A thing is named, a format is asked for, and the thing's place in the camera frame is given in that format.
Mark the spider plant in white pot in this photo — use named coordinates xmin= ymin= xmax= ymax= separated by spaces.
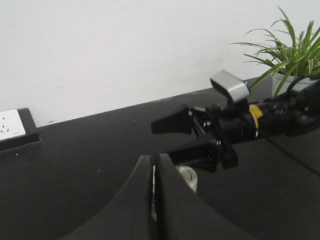
xmin=231 ymin=7 xmax=320 ymax=96

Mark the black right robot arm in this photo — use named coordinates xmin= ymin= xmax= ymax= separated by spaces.
xmin=151 ymin=71 xmax=320 ymax=172

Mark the black camera cable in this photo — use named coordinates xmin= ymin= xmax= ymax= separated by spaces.
xmin=259 ymin=129 xmax=320 ymax=176

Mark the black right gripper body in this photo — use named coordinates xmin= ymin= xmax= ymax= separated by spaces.
xmin=189 ymin=99 xmax=256 ymax=170

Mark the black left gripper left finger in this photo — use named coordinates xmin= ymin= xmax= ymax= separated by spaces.
xmin=63 ymin=155 xmax=154 ymax=240

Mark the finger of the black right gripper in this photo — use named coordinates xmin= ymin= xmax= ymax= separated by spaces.
xmin=167 ymin=141 xmax=218 ymax=173
xmin=151 ymin=104 xmax=192 ymax=135

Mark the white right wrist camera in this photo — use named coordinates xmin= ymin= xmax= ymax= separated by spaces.
xmin=210 ymin=70 xmax=251 ymax=103

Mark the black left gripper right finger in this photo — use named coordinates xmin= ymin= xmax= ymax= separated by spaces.
xmin=155 ymin=153 xmax=254 ymax=240

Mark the desk power socket block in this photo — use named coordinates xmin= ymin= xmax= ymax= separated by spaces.
xmin=0 ymin=108 xmax=40 ymax=151

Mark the glass jar with cream lid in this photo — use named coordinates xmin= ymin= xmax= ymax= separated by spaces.
xmin=151 ymin=165 xmax=198 ymax=222

